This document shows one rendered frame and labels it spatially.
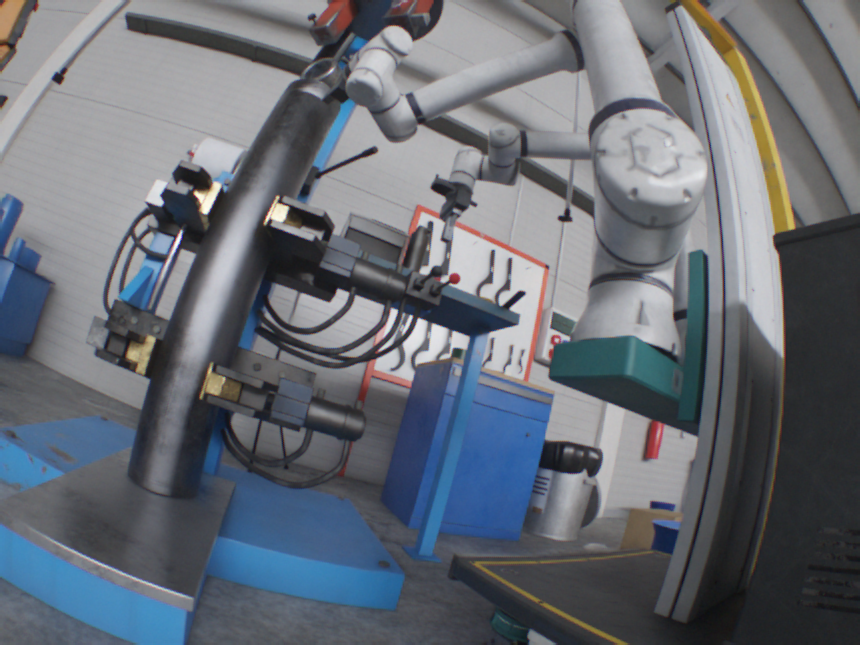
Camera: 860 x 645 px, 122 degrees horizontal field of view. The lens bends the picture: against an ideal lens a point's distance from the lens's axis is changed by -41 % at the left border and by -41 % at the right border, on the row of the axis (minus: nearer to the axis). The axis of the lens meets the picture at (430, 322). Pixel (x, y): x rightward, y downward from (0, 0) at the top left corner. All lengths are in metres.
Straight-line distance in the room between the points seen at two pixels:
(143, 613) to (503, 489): 1.99
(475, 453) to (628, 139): 1.92
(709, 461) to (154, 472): 1.17
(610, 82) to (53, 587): 1.23
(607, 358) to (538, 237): 3.73
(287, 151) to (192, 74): 3.23
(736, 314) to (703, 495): 0.28
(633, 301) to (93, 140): 4.18
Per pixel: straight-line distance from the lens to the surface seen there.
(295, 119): 1.32
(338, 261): 1.26
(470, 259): 3.70
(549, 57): 1.06
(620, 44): 0.78
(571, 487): 2.77
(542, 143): 1.24
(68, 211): 3.97
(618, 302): 0.62
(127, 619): 0.80
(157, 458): 1.12
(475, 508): 2.31
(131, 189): 3.78
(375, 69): 0.94
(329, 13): 2.01
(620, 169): 0.52
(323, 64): 1.61
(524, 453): 2.41
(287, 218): 1.11
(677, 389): 0.67
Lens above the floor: 0.52
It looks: 15 degrees up
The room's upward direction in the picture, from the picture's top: 15 degrees clockwise
